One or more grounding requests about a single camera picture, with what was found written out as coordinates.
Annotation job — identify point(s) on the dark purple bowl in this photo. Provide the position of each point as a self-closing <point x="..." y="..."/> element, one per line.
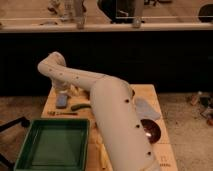
<point x="152" y="130"/>

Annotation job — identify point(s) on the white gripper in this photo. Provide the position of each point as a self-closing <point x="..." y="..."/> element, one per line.
<point x="65" y="88"/>

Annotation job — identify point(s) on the light blue cloth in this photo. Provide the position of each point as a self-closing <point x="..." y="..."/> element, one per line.
<point x="144" y="110"/>

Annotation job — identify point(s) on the black handled utensil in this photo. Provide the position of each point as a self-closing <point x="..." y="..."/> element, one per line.
<point x="54" y="113"/>

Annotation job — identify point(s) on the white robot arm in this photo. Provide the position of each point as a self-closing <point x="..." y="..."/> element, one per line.
<point x="111" y="100"/>

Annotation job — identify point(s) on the green cucumber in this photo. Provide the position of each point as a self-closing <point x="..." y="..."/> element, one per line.
<point x="79" y="106"/>

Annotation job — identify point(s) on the blue sponge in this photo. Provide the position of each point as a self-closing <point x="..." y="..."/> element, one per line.
<point x="61" y="101"/>

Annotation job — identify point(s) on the green plastic tray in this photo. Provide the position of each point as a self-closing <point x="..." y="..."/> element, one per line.
<point x="54" y="145"/>

